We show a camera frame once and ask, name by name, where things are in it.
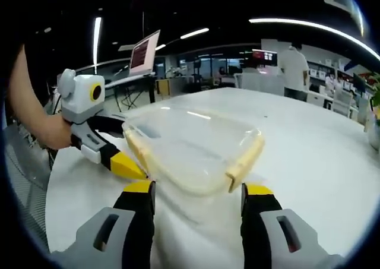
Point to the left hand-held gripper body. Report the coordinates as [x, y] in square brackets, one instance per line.
[80, 102]

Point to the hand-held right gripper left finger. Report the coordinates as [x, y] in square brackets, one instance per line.
[124, 230]

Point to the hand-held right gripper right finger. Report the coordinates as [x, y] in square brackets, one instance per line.
[261, 236]

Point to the clear box with yellow buckles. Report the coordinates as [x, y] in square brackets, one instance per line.
[193, 150]

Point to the white side desk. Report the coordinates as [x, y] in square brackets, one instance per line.
[118, 79]

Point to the short ceiling light strip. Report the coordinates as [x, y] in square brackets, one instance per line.
[194, 33]
[97, 40]

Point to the grey mesh office chair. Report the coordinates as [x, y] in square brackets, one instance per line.
[26, 186]

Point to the open laptop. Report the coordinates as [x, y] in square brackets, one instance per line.
[144, 53]

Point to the green potted plant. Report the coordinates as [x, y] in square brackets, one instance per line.
[374, 117]

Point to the monitor with red screen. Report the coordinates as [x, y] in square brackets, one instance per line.
[264, 58]

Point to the long ceiling light strip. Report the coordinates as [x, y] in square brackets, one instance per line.
[314, 31]

